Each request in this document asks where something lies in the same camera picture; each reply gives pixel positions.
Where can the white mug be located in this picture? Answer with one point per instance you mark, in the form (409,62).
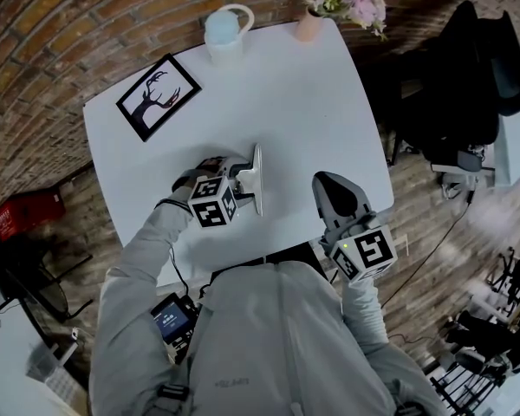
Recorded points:
(223,33)

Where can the black device with screen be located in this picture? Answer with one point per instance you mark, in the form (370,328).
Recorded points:
(171,321)

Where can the black standing fan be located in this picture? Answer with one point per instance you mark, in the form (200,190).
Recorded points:
(52,293)

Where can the black swivel chair base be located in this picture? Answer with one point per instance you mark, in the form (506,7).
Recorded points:
(481,353)

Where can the pink vase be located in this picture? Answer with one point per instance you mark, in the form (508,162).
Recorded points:
(307,26)

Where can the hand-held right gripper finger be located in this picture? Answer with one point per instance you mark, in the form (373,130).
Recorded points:
(329,208)
(353,195)

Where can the black high-back office chair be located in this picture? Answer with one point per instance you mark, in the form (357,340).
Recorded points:
(463,80)

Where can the person's torso in grey jacket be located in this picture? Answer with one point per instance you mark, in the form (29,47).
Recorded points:
(264,345)

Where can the white side desk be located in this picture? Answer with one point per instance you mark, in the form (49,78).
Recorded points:
(518,145)

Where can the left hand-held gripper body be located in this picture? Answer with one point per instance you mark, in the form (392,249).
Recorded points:
(210,202)

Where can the person's left hand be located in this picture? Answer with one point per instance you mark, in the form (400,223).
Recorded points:
(185,182)

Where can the black picture frame with deer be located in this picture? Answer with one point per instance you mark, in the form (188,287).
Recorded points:
(158,98)

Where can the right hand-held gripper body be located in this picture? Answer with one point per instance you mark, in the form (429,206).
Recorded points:
(368,249)

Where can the person's right forearm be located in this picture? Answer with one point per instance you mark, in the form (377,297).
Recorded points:
(364,314)

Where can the white desk with keyboard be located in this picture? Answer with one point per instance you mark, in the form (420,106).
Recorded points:
(13,362)

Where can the red box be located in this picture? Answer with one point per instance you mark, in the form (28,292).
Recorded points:
(26,212)

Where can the person's left forearm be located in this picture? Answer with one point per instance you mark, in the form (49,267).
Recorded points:
(156,236)

